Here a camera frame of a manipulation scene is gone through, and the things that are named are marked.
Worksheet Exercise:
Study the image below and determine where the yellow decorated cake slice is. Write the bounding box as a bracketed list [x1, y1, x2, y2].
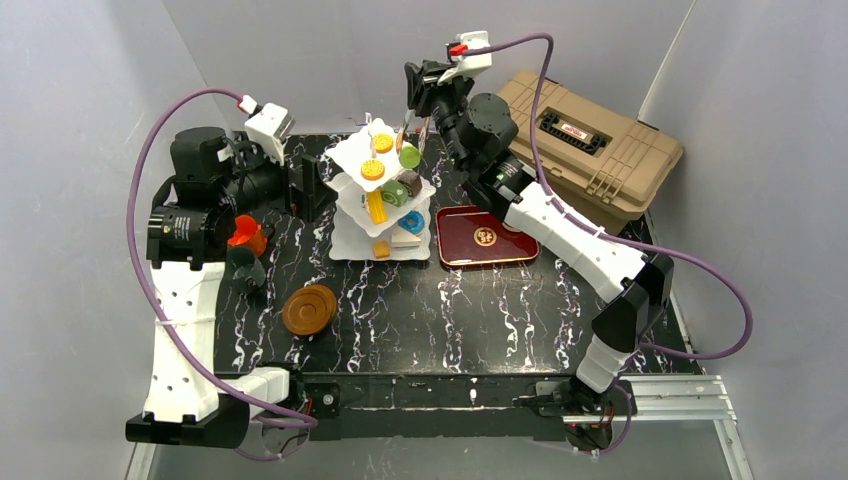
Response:
[365, 190, 388, 225]

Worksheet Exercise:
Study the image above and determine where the white three-tier cake stand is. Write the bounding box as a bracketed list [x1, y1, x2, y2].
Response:
[326, 113, 436, 262]

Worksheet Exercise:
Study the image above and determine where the green round macaron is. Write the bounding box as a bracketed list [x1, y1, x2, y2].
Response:
[398, 144, 422, 170]

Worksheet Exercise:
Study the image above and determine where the green swirl roll cake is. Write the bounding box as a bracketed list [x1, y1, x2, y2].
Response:
[380, 180, 409, 207]

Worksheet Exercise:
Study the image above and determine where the chocolate swirl roll cake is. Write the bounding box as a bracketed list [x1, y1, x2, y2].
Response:
[396, 170, 423, 197]

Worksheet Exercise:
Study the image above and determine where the white triangle cake slice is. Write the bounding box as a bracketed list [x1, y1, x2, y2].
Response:
[390, 227, 421, 249]

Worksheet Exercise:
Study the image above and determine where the blue sprinkled donut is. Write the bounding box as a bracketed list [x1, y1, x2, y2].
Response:
[397, 210, 426, 235]

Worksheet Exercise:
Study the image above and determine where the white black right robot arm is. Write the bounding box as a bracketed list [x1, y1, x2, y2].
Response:
[404, 60, 674, 396]

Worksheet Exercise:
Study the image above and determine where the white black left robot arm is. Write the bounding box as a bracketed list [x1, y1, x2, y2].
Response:
[125, 127, 336, 449]

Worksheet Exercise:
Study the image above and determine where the orange plastic cup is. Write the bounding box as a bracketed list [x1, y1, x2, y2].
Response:
[227, 215, 275, 257]

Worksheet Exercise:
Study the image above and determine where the dark green cup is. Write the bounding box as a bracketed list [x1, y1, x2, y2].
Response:
[226, 246, 266, 294]

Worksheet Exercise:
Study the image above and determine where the brown round wooden lid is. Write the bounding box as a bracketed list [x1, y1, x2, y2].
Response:
[282, 284, 338, 336]

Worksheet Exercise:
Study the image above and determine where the red dessert tray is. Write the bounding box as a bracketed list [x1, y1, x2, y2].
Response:
[436, 205, 541, 268]

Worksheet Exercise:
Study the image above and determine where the tan plastic toolbox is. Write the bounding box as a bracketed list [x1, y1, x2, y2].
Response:
[497, 71, 683, 234]

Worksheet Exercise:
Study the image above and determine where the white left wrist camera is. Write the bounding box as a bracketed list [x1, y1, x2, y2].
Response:
[238, 95, 295, 165]

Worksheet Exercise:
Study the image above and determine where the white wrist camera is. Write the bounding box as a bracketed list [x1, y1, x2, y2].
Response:
[238, 95, 295, 165]
[437, 30, 492, 85]

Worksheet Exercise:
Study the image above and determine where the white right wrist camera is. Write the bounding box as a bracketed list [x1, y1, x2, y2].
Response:
[437, 30, 492, 85]

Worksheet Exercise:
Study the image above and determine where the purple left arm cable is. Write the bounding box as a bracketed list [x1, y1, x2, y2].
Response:
[125, 87, 319, 462]

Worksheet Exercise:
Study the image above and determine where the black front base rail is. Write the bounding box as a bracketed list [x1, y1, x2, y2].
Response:
[290, 373, 571, 441]

